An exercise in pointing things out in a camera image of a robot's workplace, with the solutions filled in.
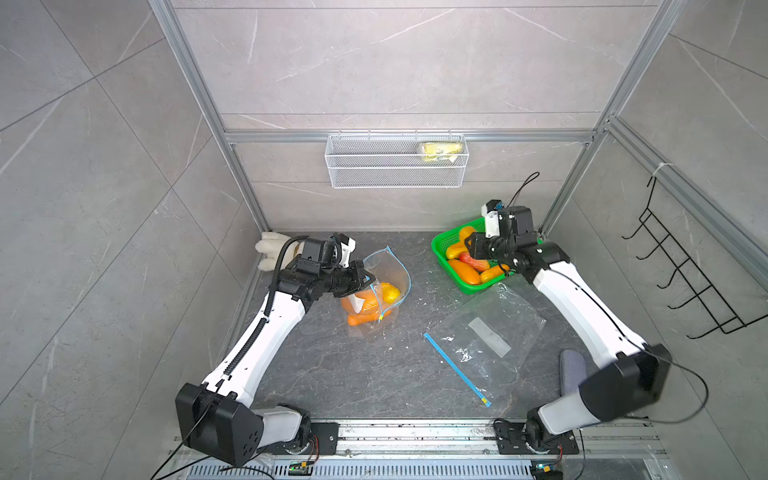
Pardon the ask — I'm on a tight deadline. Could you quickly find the yellow mango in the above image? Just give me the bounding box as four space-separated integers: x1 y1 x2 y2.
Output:
448 259 481 285

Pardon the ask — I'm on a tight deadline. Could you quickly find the clear zip-top bag blue zipper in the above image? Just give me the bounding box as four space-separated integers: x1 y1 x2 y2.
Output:
340 246 412 337

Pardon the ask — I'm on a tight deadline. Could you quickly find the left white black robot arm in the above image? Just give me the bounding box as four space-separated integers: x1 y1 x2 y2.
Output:
175 233 376 467

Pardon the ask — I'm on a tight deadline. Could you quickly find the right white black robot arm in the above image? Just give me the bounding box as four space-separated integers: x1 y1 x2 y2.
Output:
463 199 676 454

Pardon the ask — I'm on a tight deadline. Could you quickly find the small orange mango centre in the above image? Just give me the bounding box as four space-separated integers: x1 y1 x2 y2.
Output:
458 226 476 245

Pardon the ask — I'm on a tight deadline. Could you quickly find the white plush teddy bear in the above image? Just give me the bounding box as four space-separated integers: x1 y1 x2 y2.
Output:
255 232 305 272

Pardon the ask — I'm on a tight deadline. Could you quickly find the green plastic basket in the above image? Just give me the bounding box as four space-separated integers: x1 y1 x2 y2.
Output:
431 218 514 295

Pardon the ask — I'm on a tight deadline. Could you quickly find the purple round pad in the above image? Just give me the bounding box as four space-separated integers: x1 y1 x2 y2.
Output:
559 349 587 396

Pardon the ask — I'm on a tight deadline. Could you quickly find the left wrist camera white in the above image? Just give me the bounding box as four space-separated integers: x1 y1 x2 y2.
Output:
331 232 356 268

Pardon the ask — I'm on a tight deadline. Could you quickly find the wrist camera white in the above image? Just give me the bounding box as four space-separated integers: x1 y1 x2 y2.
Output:
481 199 504 238
331 232 356 268

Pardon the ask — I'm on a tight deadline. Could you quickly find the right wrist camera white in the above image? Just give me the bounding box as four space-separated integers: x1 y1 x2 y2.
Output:
481 199 504 238

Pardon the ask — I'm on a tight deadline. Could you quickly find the yellow sponge in wire basket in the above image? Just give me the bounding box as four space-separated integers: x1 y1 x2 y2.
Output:
418 142 464 163

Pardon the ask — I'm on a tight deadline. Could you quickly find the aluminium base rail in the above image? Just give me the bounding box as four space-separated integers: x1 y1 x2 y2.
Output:
156 419 679 479

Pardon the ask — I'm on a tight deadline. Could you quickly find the black wire wall hook rack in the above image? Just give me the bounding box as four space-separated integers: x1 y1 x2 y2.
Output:
622 176 767 340

